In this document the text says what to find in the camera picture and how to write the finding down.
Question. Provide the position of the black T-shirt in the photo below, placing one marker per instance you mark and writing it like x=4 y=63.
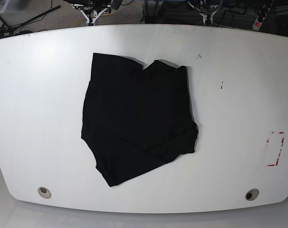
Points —
x=135 y=118

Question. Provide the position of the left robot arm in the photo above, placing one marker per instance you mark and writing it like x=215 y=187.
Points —
x=206 y=8

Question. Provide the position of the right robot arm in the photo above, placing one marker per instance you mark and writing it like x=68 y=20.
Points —
x=91 y=9

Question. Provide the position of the red tape rectangle marking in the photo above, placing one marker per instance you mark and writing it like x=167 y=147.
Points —
x=274 y=145

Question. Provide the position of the white power strip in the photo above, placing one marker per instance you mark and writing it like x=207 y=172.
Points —
x=262 y=15

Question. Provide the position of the left table cable grommet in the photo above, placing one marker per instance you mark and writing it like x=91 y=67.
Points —
x=44 y=192

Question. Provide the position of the table cable grommet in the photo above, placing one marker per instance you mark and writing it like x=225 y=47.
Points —
x=44 y=192
x=252 y=194

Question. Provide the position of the right table cable grommet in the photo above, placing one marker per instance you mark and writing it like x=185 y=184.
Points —
x=252 y=194

